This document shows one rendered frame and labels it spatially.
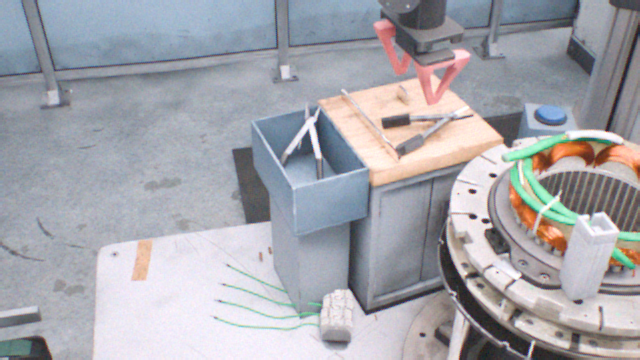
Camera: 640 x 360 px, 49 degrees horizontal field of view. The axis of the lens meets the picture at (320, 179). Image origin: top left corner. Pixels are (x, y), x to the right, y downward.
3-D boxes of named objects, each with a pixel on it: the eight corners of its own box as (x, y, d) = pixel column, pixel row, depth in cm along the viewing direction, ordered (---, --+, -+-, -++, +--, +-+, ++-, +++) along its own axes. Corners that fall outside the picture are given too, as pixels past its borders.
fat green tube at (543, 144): (503, 171, 78) (506, 157, 77) (488, 151, 81) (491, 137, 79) (619, 152, 81) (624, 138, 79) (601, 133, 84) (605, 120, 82)
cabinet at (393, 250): (366, 316, 108) (374, 186, 92) (319, 240, 121) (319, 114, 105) (473, 280, 114) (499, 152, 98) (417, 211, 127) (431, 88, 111)
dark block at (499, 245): (494, 232, 77) (496, 223, 76) (508, 253, 74) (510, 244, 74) (483, 234, 77) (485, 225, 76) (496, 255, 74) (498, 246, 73)
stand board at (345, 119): (372, 187, 91) (373, 173, 90) (317, 114, 105) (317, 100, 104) (501, 152, 98) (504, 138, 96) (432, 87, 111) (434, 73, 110)
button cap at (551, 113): (565, 124, 104) (567, 118, 103) (538, 122, 104) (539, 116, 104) (562, 109, 107) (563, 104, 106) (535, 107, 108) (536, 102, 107)
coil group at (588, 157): (547, 178, 83) (554, 150, 80) (539, 169, 84) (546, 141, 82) (592, 170, 84) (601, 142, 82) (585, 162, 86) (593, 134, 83)
